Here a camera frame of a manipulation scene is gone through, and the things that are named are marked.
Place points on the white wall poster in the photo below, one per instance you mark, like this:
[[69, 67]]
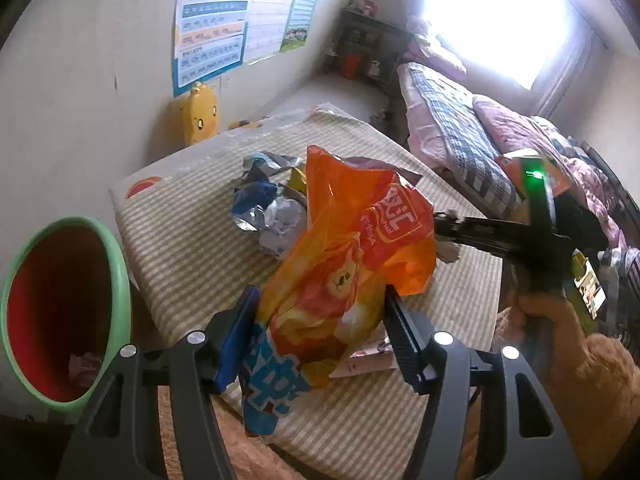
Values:
[[270, 10]]

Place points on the green rimmed red trash bin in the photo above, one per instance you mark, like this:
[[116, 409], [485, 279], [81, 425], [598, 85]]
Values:
[[60, 310]]

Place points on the person's brown fuzzy clothing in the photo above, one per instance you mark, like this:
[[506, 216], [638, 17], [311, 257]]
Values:
[[210, 440]]

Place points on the striped beige cloth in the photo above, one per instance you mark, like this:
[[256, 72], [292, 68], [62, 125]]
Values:
[[190, 240]]

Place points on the yellow duck toy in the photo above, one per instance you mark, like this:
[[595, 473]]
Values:
[[202, 115]]

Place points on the dark shelf unit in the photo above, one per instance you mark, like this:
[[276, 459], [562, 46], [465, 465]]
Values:
[[370, 35]]

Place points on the yellow wrapper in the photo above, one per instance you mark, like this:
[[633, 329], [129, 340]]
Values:
[[299, 180]]

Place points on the plaid quilt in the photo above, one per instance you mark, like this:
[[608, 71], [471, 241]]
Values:
[[450, 120]]

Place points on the brown paper scrap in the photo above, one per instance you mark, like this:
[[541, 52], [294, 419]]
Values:
[[450, 252]]

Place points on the pink pillow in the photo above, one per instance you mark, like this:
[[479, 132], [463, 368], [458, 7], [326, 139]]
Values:
[[432, 47]]

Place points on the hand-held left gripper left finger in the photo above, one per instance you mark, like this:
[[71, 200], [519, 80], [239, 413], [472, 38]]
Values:
[[235, 342]]

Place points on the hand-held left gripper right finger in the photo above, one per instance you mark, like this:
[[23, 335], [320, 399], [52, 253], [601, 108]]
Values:
[[405, 335]]

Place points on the red bucket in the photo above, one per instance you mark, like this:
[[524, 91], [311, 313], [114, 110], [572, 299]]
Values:
[[352, 66]]

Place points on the yellow toy vehicle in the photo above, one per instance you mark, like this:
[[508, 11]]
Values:
[[245, 124]]

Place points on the person's right hand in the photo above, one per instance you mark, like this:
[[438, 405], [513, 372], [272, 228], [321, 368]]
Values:
[[542, 312]]

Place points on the bright window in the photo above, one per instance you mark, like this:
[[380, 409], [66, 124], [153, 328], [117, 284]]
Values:
[[500, 15]]

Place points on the blue banded wall poster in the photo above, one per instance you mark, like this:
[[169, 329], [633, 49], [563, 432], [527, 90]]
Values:
[[210, 25]]

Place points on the light blue wall poster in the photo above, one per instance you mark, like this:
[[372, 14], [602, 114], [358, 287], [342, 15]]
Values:
[[302, 5]]

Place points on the orange snack bag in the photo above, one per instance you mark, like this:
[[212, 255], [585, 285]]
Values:
[[350, 240]]

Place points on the pale pink wrapper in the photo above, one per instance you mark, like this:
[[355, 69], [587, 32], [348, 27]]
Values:
[[367, 362]]

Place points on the blue silver crumpled wrapper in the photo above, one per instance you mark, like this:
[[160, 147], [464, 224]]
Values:
[[255, 195]]

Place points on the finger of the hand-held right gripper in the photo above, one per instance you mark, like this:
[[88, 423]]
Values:
[[480, 235]]

